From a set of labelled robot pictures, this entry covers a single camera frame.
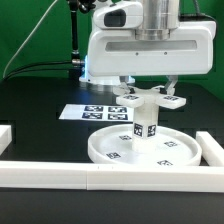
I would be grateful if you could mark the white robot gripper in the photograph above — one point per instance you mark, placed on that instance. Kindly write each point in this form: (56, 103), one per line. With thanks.
(188, 50)

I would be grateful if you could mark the white cross table base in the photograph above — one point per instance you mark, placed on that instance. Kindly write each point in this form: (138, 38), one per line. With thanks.
(135, 97)

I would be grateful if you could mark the white round table top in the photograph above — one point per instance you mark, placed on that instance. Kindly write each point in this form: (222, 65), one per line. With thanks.
(117, 145)

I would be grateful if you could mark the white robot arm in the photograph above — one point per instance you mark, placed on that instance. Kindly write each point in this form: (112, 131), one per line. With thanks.
(146, 38)

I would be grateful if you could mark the white marker sheet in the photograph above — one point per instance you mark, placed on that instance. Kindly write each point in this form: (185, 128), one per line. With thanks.
(97, 113)

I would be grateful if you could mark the white right fence bar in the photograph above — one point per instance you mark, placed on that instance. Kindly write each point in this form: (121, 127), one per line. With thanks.
(212, 152)

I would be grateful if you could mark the white fence bar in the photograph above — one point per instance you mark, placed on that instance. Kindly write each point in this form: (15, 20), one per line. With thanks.
(5, 137)
(212, 152)
(16, 174)

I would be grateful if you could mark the white left fence bar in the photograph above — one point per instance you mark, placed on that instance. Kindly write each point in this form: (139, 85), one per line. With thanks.
(5, 137)

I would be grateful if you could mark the white front fence bar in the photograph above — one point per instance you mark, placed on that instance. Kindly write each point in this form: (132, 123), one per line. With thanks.
(16, 174)

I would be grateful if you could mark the black camera stand pole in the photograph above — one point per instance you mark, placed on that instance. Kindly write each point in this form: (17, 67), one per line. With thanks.
(76, 62)

